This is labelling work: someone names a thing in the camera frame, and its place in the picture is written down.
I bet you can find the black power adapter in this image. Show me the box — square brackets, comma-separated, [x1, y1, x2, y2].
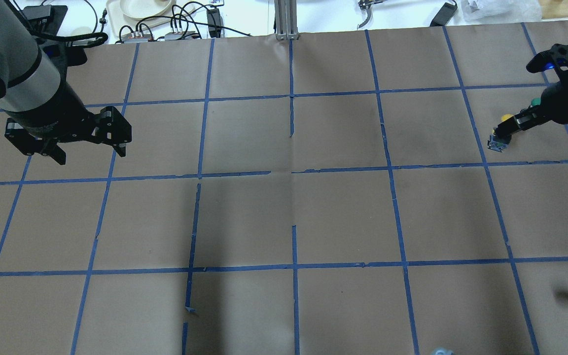
[429, 0, 458, 27]

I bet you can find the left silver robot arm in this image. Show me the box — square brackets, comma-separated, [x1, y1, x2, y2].
[0, 0, 132, 165]

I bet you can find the beige round plate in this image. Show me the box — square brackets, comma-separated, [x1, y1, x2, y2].
[118, 0, 173, 20]

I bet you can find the wooden cutting board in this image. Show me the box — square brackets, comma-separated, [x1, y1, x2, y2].
[538, 0, 568, 20]

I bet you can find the yellow push button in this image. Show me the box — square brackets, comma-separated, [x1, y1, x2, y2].
[487, 114, 518, 152]

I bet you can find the beige tray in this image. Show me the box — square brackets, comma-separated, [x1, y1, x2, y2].
[106, 0, 186, 36]

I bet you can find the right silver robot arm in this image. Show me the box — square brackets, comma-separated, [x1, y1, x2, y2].
[488, 71, 568, 151]

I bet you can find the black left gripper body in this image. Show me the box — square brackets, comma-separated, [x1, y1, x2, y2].
[4, 88, 100, 156]

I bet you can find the aluminium frame post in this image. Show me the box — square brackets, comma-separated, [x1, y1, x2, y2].
[274, 0, 299, 41]

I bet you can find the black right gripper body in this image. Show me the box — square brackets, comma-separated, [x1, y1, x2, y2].
[528, 82, 568, 129]

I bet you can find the clear plastic bag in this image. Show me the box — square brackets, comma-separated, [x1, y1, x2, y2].
[458, 0, 542, 24]

